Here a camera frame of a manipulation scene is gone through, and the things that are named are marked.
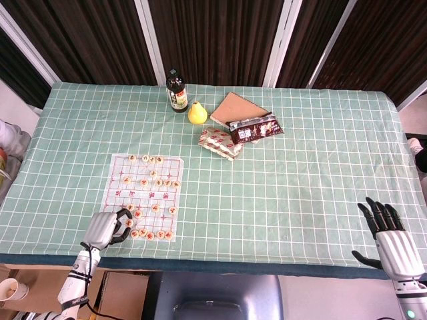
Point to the gold foil package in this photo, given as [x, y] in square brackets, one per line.
[218, 143]

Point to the round wooden chess piece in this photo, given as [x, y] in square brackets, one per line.
[142, 232]
[145, 158]
[175, 183]
[144, 182]
[153, 173]
[155, 208]
[128, 222]
[160, 160]
[137, 213]
[167, 183]
[129, 207]
[131, 157]
[159, 182]
[127, 180]
[134, 234]
[152, 160]
[150, 236]
[161, 234]
[172, 210]
[168, 235]

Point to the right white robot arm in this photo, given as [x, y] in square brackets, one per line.
[410, 300]

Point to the white rounded object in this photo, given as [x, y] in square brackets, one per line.
[417, 150]

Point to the dark white-framed screen panel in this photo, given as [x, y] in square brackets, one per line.
[20, 73]
[383, 46]
[220, 36]
[90, 36]
[313, 36]

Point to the dark teal under cloth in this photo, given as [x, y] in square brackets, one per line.
[233, 268]

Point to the brown snack bag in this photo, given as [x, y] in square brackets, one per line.
[257, 128]

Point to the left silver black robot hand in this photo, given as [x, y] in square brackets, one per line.
[100, 230]

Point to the yellow pear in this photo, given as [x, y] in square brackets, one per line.
[197, 115]

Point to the green white grid tablecloth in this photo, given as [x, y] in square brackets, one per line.
[267, 200]

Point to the white grey cloth bundle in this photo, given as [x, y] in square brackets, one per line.
[13, 140]

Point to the dark sauce bottle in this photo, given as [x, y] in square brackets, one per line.
[177, 96]

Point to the white paper cup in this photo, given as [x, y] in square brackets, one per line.
[10, 290]

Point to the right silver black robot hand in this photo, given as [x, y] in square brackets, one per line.
[397, 250]

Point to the brown cardboard pad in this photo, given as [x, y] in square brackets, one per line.
[233, 110]

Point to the brown cardboard box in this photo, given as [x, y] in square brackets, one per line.
[43, 286]
[125, 293]

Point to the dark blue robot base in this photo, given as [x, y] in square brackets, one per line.
[213, 296]

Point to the plastic chinese chess board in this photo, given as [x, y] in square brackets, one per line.
[146, 196]

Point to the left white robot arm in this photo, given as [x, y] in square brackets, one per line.
[78, 283]

